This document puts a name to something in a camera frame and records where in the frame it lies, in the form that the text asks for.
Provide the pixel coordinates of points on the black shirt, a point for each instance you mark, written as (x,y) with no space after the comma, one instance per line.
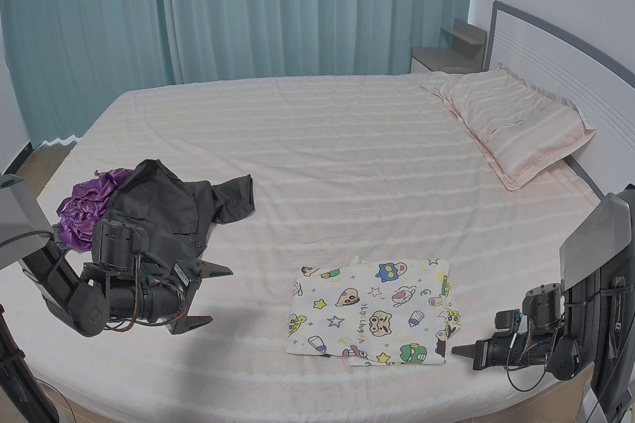
(163,198)

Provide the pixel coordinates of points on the pink striped pillow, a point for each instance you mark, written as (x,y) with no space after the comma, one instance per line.
(516,123)

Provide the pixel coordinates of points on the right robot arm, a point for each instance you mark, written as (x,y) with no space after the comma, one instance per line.
(595,302)

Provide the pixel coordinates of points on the purple garment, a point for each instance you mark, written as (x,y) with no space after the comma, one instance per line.
(84,208)

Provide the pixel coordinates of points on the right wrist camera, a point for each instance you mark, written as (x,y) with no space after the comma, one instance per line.
(506,322)

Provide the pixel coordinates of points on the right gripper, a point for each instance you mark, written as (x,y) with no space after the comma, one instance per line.
(496,351)

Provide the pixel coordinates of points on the grey bedside table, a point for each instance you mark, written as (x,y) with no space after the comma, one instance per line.
(446,54)

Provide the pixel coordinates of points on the white printed pyjama top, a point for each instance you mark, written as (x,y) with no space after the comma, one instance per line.
(367,312)

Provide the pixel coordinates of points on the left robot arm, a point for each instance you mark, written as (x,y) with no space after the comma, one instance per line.
(64,282)

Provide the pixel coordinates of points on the bed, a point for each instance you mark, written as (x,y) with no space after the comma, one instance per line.
(322,138)

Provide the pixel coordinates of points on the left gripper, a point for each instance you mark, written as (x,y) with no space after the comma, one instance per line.
(149,304)

